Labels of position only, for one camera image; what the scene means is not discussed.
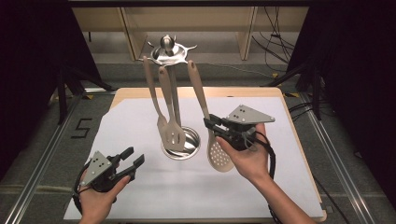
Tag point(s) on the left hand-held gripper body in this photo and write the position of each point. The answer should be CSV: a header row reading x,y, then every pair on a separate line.
x,y
96,166

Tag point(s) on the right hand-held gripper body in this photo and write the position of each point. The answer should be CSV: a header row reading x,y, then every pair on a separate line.
x,y
249,115

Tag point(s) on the beige perforated skimmer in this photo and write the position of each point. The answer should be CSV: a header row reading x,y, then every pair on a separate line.
x,y
198,90

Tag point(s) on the beige slotted spatula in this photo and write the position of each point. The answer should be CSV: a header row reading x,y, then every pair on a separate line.
x,y
165,84

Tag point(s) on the beige solid spatula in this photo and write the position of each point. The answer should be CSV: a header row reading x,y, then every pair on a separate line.
x,y
151,87

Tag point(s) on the metal utensil rack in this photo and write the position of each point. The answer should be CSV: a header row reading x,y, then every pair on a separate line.
x,y
163,56

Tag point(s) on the person's left hand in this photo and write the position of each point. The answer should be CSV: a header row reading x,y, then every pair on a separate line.
x,y
96,202

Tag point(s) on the person's right hand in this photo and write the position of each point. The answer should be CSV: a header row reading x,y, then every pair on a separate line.
x,y
252,163

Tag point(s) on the white paper sheet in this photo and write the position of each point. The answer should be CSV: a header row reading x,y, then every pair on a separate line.
x,y
186,193

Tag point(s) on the black metal stand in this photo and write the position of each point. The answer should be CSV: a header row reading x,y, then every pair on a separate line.
x,y
62,93
317,93

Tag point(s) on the wooden shelf unit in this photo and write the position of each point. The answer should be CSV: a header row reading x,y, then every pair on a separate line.
x,y
186,18

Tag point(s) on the dark curtain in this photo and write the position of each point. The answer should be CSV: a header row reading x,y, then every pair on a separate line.
x,y
31,77
358,77

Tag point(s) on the metal floor rail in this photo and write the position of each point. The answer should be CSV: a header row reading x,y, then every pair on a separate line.
x,y
37,174
339,161

